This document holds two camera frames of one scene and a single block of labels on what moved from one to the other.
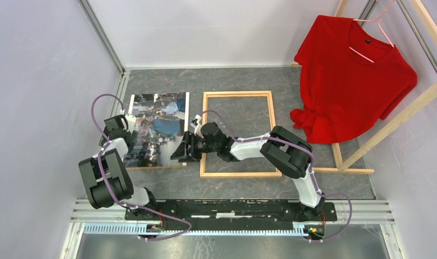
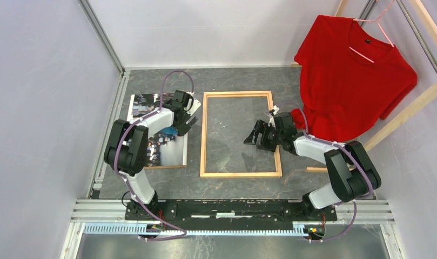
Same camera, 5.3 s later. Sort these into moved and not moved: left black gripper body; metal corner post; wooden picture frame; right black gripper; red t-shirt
Moved: right black gripper; left black gripper body
Not moved: red t-shirt; wooden picture frame; metal corner post
